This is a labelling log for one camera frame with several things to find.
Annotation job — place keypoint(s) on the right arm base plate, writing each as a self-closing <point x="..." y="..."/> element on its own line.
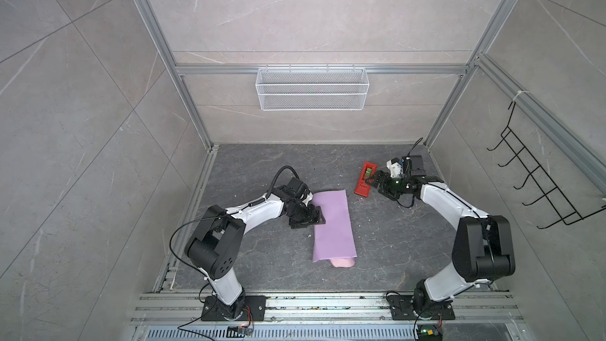
<point x="411" y="307"/>

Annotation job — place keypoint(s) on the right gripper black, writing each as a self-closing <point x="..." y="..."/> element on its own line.
<point x="384" y="185"/>

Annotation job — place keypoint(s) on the pink wrapping paper sheet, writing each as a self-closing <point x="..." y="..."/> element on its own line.
<point x="334" y="240"/>

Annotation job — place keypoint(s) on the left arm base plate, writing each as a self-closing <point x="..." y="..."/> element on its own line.
<point x="234" y="310"/>

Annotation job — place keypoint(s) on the white wire mesh basket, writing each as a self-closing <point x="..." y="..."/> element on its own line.
<point x="312" y="89"/>

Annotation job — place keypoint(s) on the red tape dispenser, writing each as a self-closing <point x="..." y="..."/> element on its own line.
<point x="363" y="188"/>

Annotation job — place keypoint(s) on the black wire hook rack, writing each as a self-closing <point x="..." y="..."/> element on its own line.
<point x="535" y="172"/>

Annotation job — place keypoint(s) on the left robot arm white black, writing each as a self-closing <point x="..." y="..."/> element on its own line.
<point x="215" y="243"/>

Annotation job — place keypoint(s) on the aluminium rail base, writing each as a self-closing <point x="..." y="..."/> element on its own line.
<point x="185" y="315"/>

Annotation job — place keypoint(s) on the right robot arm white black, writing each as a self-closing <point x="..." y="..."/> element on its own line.
<point x="483" y="248"/>

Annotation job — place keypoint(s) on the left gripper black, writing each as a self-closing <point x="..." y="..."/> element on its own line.
<point x="315" y="218"/>

